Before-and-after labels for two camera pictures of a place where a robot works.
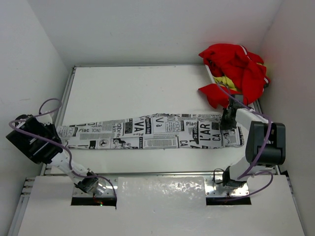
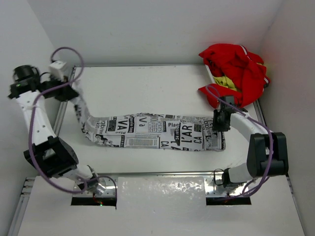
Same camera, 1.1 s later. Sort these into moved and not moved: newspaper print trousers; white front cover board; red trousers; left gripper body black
Moved: newspaper print trousers; left gripper body black
Not moved: red trousers; white front cover board
